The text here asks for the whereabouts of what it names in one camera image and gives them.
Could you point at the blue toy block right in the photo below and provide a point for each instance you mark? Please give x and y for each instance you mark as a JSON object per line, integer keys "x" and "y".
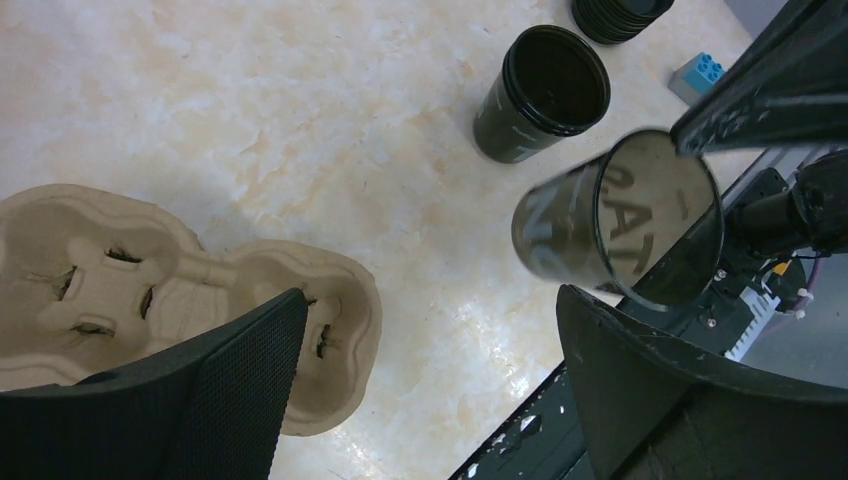
{"x": 694, "y": 79}

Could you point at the stack of black lids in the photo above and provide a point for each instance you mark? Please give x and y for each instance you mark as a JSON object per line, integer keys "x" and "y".
{"x": 614, "y": 22}

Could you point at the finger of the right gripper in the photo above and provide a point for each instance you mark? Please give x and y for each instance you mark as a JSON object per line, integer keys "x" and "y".
{"x": 788, "y": 89}

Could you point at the stack of black cups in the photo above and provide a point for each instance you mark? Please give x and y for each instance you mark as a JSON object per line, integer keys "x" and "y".
{"x": 552, "y": 85}

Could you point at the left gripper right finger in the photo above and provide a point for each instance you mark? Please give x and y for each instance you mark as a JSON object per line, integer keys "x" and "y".
{"x": 654, "y": 406}

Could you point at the single black coffee cup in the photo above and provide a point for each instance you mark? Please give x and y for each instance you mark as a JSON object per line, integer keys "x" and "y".
{"x": 640, "y": 220}

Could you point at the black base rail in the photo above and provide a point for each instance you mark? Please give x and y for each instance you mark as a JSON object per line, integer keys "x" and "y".
{"x": 542, "y": 439}

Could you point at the brown pulp cup carrier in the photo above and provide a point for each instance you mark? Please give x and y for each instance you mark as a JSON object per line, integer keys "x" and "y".
{"x": 92, "y": 280}

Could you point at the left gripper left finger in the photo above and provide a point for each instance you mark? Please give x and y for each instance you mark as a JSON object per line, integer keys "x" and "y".
{"x": 210, "y": 407}

